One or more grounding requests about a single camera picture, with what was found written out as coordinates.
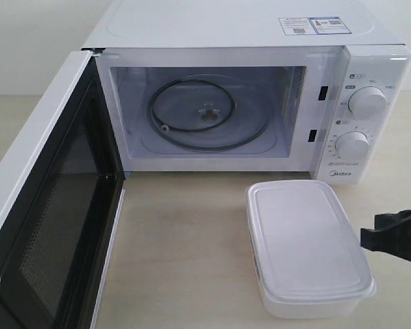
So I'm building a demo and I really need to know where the lower white timer knob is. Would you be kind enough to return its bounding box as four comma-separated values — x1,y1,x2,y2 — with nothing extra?
335,131,370,160

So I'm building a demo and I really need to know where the white blue warning sticker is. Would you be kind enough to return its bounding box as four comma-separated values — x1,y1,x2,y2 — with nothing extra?
278,16,351,36

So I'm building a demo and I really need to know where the upper white power knob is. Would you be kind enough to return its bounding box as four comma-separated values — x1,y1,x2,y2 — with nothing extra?
348,86,388,118

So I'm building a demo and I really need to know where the white plastic lidded container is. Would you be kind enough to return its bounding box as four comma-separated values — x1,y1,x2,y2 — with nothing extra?
245,180,377,319

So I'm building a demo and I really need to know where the white Midea microwave oven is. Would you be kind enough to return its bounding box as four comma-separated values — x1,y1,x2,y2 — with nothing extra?
82,1,411,184

